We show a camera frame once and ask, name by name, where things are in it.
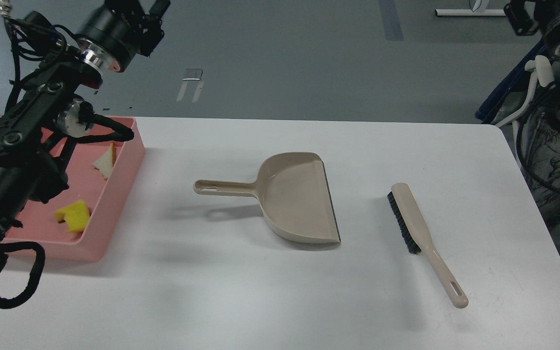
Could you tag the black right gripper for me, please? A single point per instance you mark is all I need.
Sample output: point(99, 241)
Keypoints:
point(546, 19)

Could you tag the silver floor socket plate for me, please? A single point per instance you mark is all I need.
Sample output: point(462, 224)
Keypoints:
point(193, 74)

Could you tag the pink plastic bin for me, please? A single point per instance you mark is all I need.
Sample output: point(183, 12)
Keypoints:
point(105, 199)

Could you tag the white desk foot bar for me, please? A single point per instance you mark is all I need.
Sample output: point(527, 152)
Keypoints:
point(476, 8)

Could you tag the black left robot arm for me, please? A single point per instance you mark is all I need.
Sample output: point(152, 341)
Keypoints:
point(45, 119)

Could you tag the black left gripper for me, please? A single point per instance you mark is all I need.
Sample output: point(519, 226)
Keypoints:
point(119, 30)

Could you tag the beige plastic dustpan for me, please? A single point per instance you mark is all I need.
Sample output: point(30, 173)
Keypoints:
point(293, 192)

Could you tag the beige brush black bristles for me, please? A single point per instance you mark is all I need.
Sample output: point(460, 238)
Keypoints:
point(418, 239)

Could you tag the yellow sponge piece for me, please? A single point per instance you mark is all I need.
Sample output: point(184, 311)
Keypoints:
point(76, 216)

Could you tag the bread slice piece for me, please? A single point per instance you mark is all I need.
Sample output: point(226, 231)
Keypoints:
point(106, 162)

